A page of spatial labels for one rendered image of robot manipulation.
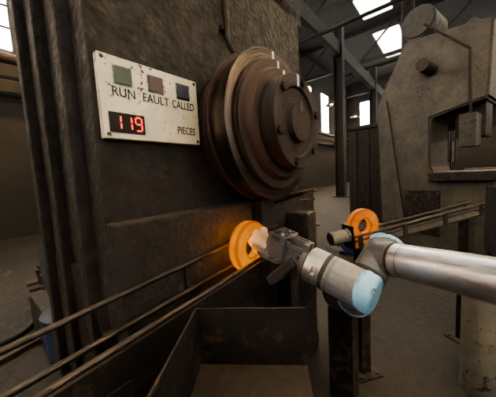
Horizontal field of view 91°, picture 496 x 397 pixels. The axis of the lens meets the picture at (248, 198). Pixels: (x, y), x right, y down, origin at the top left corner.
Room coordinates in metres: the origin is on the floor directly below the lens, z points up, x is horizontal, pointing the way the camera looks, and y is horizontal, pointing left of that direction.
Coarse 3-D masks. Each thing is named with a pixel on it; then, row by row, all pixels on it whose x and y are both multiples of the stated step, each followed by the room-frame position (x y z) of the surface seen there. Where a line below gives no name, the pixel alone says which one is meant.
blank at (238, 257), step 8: (240, 224) 0.72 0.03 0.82; (248, 224) 0.72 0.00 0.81; (256, 224) 0.75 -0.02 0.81; (232, 232) 0.71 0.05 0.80; (240, 232) 0.69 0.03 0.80; (248, 232) 0.72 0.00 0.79; (232, 240) 0.69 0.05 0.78; (240, 240) 0.69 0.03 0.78; (232, 248) 0.68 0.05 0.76; (240, 248) 0.69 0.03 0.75; (232, 256) 0.68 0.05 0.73; (240, 256) 0.69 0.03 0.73; (248, 256) 0.71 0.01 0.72; (256, 256) 0.74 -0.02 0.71; (232, 264) 0.70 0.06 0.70; (240, 264) 0.68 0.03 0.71
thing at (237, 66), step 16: (256, 48) 0.74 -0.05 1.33; (240, 64) 0.68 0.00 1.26; (224, 80) 0.67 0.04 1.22; (224, 96) 0.63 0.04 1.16; (224, 112) 0.63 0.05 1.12; (224, 128) 0.63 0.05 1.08; (224, 144) 0.66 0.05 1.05; (224, 160) 0.69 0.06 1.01; (240, 160) 0.67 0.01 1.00; (240, 176) 0.70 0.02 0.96; (256, 192) 0.72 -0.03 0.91; (272, 192) 0.78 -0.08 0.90; (288, 192) 0.86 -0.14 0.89
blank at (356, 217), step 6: (354, 210) 1.09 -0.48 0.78; (360, 210) 1.07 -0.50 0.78; (366, 210) 1.08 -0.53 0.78; (354, 216) 1.06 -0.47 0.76; (360, 216) 1.07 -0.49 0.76; (366, 216) 1.08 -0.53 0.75; (372, 216) 1.08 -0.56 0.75; (348, 222) 1.07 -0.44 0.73; (354, 222) 1.06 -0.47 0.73; (366, 222) 1.11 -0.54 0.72; (372, 222) 1.08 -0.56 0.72; (378, 222) 1.09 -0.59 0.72; (354, 228) 1.06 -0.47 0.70; (366, 228) 1.10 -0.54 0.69; (372, 228) 1.08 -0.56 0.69; (378, 228) 1.09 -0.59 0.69; (354, 234) 1.06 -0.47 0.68; (360, 234) 1.07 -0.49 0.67; (372, 234) 1.08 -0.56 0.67; (366, 240) 1.07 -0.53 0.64
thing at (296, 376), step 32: (192, 320) 0.41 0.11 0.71; (224, 320) 0.43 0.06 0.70; (256, 320) 0.42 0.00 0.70; (288, 320) 0.42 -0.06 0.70; (192, 352) 0.39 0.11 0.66; (224, 352) 0.43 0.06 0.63; (256, 352) 0.42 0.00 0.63; (288, 352) 0.42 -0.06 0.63; (160, 384) 0.28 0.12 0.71; (192, 384) 0.38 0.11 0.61; (224, 384) 0.39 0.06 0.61; (256, 384) 0.38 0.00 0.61; (288, 384) 0.38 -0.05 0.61
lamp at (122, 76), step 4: (116, 68) 0.56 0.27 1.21; (120, 68) 0.57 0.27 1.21; (116, 72) 0.56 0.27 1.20; (120, 72) 0.56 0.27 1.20; (124, 72) 0.57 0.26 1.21; (128, 72) 0.58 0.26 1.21; (116, 76) 0.56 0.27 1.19; (120, 76) 0.56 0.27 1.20; (124, 76) 0.57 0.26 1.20; (128, 76) 0.58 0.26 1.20; (116, 80) 0.56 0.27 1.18; (120, 80) 0.56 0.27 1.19; (124, 80) 0.57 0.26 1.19; (128, 80) 0.58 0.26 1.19; (128, 84) 0.58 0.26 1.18
